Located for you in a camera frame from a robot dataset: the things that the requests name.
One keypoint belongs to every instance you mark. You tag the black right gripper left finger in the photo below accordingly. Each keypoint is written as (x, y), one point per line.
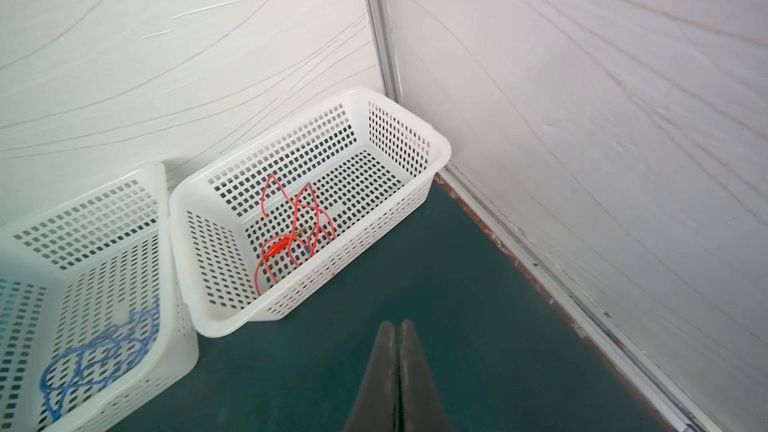
(375, 405)

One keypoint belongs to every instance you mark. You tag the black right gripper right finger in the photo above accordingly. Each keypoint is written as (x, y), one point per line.
(420, 405)

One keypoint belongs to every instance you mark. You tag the white perforated basket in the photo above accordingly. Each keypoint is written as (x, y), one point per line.
(93, 324)
(259, 230)

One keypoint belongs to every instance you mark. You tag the white perforated basket right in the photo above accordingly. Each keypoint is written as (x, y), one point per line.
(259, 230)

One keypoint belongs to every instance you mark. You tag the white perforated basket middle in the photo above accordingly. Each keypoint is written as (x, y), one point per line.
(93, 324)

